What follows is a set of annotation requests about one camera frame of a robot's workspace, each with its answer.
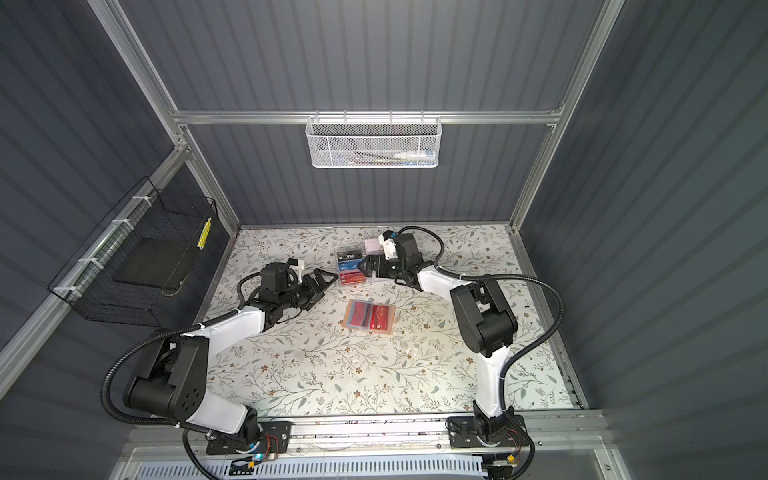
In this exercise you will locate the blue VIP card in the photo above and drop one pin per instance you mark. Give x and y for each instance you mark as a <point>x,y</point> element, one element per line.
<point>349,266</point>

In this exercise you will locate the white wire mesh basket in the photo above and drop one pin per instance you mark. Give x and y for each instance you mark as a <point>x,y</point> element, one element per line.
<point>331,144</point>

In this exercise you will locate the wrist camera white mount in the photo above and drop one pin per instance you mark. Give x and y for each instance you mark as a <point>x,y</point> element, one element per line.
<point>386,240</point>
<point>298,266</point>

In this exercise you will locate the yellow tag on basket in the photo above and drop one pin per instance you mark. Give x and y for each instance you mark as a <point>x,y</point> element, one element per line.
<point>204,233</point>

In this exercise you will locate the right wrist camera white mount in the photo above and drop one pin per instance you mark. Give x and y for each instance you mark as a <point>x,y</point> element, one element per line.
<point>386,240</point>

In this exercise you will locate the white vented panel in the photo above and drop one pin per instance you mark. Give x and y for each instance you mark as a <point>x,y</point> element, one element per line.
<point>410,467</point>

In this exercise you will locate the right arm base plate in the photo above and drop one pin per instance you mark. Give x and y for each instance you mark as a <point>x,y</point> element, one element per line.
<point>465,433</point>

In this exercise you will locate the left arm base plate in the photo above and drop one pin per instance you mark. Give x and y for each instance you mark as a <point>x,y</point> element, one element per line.
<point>270,437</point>

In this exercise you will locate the pens in white basket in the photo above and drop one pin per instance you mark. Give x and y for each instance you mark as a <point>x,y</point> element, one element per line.
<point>408,157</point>

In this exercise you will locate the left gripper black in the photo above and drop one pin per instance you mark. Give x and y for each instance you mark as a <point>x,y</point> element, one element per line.
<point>315,292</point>

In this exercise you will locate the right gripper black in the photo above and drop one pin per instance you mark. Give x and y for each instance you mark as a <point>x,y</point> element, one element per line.
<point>373,266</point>

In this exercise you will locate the pink leather card wallet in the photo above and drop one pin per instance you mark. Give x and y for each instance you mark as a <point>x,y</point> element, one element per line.
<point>347,313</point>

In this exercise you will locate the black VIP card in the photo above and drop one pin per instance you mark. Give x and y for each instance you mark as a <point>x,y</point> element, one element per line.
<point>349,255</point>

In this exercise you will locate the pink VIP card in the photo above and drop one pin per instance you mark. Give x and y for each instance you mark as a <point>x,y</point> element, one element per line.
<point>373,246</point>

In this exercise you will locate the black wire basket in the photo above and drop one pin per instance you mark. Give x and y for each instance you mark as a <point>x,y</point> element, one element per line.
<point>86,284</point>

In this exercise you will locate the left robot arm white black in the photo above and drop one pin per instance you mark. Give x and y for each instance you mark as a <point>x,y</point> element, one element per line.
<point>170,379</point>

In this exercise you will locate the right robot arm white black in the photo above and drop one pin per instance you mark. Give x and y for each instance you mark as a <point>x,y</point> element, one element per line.
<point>484,318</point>

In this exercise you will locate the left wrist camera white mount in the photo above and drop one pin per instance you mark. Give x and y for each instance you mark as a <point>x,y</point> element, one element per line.
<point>298,266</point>

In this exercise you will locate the clear acrylic card display stand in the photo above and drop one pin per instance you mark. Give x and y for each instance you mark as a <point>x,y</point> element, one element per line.
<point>360,263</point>

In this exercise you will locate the black pad in basket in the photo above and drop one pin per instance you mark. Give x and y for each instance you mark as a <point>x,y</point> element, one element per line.
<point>157,263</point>

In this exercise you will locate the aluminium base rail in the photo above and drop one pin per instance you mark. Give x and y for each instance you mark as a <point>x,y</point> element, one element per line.
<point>388,434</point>

